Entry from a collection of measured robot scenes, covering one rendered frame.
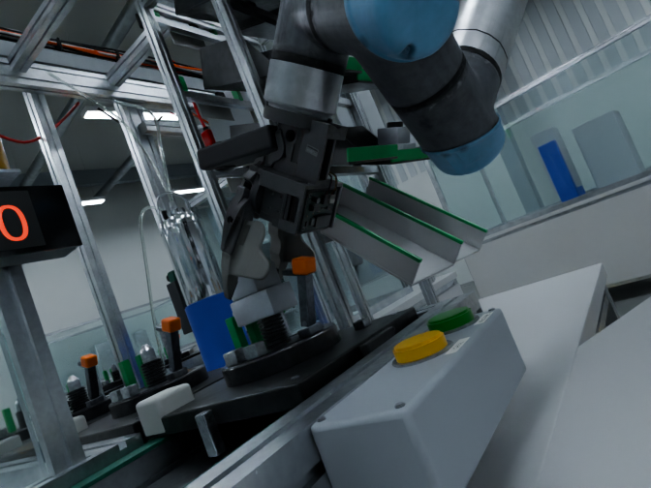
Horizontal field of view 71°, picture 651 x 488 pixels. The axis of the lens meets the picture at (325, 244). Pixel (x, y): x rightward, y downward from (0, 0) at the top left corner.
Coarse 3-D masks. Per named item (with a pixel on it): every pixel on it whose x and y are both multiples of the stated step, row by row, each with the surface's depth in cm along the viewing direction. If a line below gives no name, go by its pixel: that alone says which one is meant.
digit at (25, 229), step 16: (0, 192) 45; (16, 192) 46; (0, 208) 44; (16, 208) 45; (32, 208) 47; (0, 224) 44; (16, 224) 45; (32, 224) 46; (0, 240) 43; (16, 240) 44; (32, 240) 46
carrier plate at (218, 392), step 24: (408, 312) 55; (360, 336) 49; (312, 360) 45; (336, 360) 41; (216, 384) 56; (264, 384) 42; (288, 384) 38; (312, 384) 38; (192, 408) 45; (216, 408) 43; (240, 408) 41; (264, 408) 39; (288, 408) 38; (168, 432) 47
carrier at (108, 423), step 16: (144, 352) 67; (128, 368) 69; (144, 368) 67; (160, 368) 67; (192, 368) 72; (128, 384) 68; (144, 384) 71; (160, 384) 64; (176, 384) 62; (192, 384) 64; (208, 384) 60; (112, 400) 64; (128, 400) 61; (80, 416) 65; (112, 416) 63; (128, 416) 59; (80, 432) 63; (96, 432) 56; (112, 432) 53; (128, 432) 52
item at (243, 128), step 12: (240, 132) 83; (336, 144) 85; (348, 144) 83; (384, 144) 78; (396, 144) 76; (336, 156) 69; (348, 156) 68; (360, 156) 70; (372, 156) 72; (384, 156) 74; (396, 156) 77
